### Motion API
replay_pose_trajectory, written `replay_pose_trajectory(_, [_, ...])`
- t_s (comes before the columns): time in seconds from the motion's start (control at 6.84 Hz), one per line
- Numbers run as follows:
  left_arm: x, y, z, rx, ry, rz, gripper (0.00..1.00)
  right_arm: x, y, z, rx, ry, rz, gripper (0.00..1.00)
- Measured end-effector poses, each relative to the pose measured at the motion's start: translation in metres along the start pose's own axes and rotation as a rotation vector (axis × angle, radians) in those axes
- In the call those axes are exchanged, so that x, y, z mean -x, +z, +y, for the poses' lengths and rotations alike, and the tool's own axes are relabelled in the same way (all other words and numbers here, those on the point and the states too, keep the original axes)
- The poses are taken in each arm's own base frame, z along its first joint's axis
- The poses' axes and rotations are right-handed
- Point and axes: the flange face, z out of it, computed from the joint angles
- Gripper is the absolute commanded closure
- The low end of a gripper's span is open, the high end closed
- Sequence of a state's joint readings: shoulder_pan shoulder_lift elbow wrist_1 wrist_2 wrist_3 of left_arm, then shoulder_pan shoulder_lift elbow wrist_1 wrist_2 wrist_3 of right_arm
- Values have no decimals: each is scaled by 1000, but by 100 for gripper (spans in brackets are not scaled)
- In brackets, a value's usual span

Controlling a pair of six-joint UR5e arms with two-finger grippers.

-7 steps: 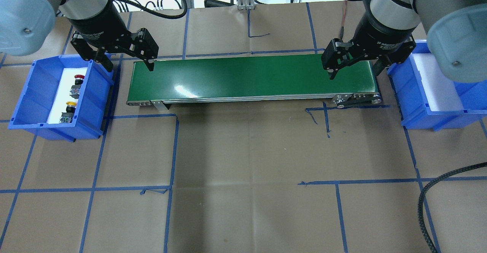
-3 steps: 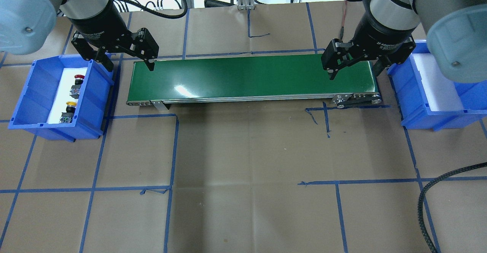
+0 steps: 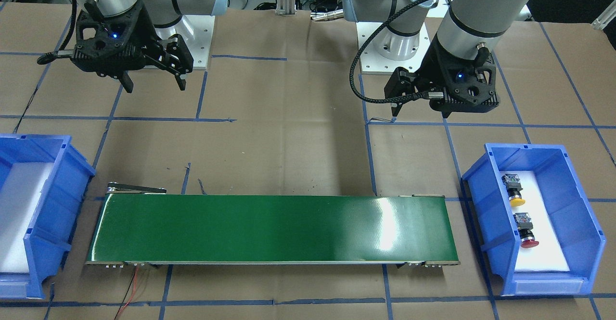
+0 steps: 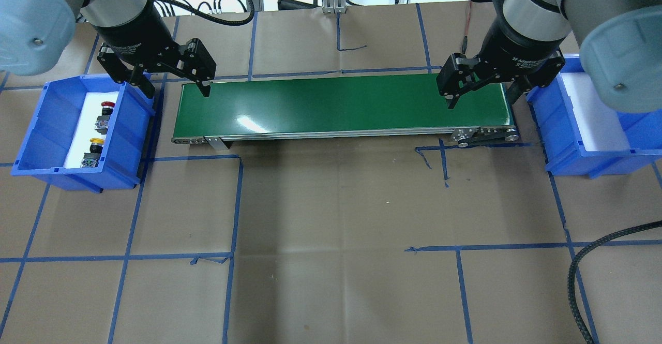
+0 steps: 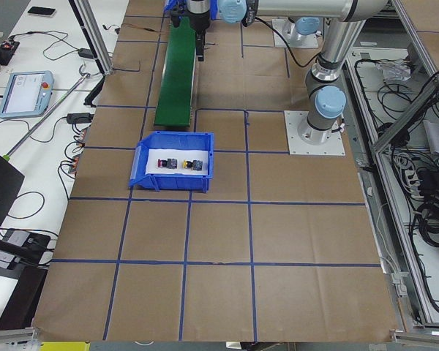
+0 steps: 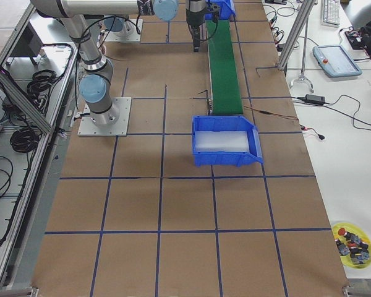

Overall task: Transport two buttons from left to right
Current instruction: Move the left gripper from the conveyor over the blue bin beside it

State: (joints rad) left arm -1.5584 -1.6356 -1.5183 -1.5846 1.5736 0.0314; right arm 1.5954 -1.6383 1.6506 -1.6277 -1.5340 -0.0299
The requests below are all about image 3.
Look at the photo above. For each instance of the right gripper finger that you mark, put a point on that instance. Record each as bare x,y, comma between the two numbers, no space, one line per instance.
181,81
126,82

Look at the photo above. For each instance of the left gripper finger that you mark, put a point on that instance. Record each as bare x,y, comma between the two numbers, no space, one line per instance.
395,108

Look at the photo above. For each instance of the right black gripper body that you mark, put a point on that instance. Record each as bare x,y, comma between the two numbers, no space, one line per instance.
146,35

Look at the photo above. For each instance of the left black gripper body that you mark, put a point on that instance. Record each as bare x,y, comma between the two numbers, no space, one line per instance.
435,64

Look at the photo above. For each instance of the yellow push button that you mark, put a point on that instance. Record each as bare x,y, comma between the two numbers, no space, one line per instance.
513,187

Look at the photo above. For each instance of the red push button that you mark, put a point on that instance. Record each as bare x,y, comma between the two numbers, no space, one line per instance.
524,226

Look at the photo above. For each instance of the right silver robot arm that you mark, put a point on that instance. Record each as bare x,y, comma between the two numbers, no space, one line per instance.
161,12

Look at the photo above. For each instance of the green conveyor belt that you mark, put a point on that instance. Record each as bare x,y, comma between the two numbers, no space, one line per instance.
182,229

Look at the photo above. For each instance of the white foam pad destination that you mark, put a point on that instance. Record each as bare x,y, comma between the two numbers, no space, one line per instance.
19,197

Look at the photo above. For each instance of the blue destination bin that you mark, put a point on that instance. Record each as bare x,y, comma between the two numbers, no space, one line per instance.
48,237

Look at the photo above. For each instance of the white foam pad source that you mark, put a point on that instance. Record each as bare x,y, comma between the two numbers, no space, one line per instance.
548,255

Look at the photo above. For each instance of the blue source bin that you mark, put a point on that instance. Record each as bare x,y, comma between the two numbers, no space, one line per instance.
576,227

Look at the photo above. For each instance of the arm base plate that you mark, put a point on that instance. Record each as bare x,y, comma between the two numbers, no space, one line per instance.
197,32
388,51

